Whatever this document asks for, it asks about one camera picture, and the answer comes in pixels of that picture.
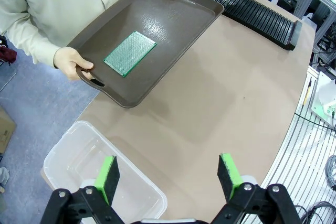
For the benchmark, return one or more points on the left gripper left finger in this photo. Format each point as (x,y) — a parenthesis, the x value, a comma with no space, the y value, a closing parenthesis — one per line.
(105,179)

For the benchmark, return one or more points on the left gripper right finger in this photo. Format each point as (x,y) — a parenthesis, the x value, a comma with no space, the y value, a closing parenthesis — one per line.
(231,179)

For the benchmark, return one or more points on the dark brown serving tray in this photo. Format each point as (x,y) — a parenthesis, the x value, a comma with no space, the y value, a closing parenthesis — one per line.
(162,19)

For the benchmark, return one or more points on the person's right forearm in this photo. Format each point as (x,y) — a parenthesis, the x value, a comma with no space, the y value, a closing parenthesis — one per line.
(31,43)

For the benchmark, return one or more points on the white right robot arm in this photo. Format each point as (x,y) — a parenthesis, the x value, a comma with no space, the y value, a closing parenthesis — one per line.
(325,95)

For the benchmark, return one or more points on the person's right hand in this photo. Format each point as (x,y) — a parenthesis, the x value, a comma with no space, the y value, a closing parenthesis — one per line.
(68,61)

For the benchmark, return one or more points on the clear plastic box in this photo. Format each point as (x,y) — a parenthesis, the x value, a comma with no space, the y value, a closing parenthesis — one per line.
(78,161)

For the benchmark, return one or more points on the black slotted PCB rack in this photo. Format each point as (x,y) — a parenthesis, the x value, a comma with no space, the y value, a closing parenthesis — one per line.
(260,11)

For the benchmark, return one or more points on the grey cloth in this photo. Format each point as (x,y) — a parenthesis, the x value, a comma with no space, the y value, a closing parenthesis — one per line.
(4,179)

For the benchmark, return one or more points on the large cardboard box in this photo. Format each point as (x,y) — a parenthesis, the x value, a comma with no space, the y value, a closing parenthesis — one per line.
(5,129)

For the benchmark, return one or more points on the yellow black pen tool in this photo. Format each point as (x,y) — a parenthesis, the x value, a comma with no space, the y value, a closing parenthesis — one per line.
(307,93)

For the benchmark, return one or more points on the red black backpack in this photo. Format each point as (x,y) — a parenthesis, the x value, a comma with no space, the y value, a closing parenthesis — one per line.
(8,52)

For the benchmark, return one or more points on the aluminium profile frame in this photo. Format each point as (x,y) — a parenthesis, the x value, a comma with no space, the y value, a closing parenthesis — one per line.
(321,19)

